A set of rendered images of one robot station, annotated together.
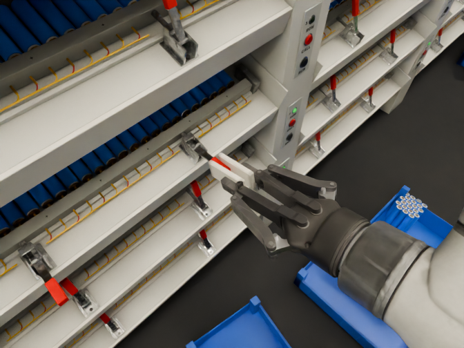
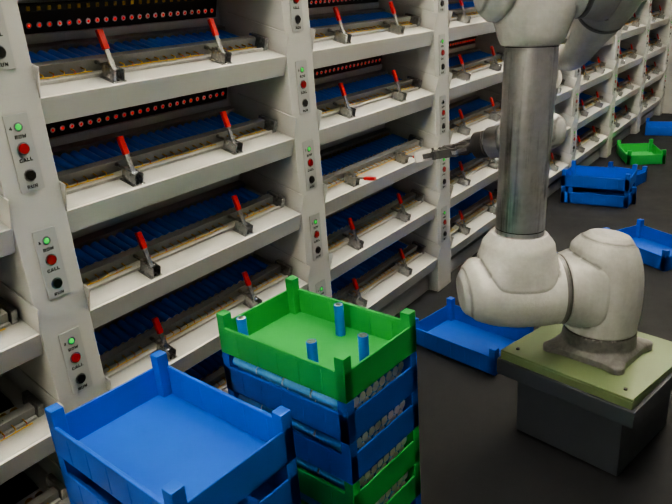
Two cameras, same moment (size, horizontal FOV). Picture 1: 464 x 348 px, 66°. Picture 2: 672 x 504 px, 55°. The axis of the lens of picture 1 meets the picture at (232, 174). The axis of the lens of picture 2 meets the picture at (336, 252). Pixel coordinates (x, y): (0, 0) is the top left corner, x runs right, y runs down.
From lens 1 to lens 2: 1.65 m
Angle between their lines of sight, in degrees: 34
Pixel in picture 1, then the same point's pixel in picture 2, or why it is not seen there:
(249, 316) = (449, 322)
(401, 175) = not seen: hidden behind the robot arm
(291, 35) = (436, 107)
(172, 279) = (388, 286)
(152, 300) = (378, 294)
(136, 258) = (374, 233)
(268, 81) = (428, 137)
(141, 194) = (384, 170)
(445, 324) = not seen: hidden behind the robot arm
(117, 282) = (368, 240)
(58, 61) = (363, 96)
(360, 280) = (489, 136)
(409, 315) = not seen: hidden behind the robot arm
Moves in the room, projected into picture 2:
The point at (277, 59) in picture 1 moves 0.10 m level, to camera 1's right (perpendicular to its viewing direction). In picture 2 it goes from (431, 122) to (461, 119)
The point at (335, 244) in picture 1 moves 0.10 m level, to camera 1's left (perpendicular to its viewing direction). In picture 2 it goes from (478, 135) to (443, 139)
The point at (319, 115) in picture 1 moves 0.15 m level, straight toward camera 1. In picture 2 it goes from (458, 188) to (458, 200)
